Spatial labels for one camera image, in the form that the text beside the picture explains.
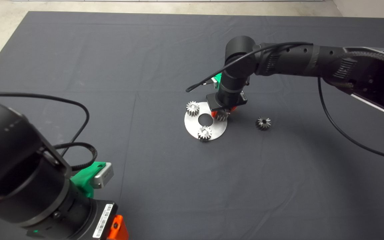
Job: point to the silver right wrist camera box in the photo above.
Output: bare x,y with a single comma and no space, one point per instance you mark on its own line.
214,83

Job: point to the round metal plate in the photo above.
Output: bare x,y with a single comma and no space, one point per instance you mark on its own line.
192,125

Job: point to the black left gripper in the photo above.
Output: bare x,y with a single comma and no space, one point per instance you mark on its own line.
92,220

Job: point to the green right camera mount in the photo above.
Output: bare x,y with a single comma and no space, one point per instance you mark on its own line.
217,77

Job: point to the small steel gear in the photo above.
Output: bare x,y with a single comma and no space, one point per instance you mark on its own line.
192,109
204,134
262,124

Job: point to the dark grey table cloth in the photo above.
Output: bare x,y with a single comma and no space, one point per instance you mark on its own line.
145,66

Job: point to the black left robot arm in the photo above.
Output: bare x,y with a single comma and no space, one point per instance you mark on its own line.
12,150

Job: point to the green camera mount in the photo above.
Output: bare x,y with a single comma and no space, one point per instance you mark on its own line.
217,77
82,180

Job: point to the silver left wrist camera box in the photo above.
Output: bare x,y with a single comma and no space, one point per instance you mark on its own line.
102,175

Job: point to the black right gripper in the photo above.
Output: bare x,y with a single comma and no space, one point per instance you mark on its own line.
227,100

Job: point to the green left camera mount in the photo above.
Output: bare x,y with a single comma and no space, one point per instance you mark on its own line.
82,180

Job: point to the large steel gear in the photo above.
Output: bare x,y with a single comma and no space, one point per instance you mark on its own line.
222,116

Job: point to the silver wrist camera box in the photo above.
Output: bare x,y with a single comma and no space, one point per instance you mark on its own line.
214,83
102,175

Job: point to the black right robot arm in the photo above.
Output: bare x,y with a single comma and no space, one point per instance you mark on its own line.
295,61

